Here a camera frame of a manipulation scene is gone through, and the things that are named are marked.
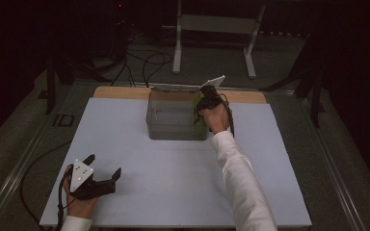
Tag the white metal stand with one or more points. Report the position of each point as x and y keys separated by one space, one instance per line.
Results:
x=216 y=24

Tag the green cartoon phone case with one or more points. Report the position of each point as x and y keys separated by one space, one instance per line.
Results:
x=196 y=100

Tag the small black bracket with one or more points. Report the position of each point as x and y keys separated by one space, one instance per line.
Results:
x=63 y=120

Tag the transparent grey plastic box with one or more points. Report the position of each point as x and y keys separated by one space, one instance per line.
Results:
x=170 y=120

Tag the black metal stand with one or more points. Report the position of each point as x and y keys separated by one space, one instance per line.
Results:
x=50 y=86
x=314 y=89

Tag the person's right hand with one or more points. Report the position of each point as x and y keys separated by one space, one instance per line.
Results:
x=217 y=119

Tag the person's left hand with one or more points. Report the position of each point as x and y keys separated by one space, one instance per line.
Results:
x=80 y=208

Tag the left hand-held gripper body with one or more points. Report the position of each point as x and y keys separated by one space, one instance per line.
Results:
x=81 y=174

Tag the white table sheet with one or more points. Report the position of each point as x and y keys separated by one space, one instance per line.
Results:
x=160 y=179

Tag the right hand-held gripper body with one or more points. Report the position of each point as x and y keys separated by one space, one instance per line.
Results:
x=209 y=97

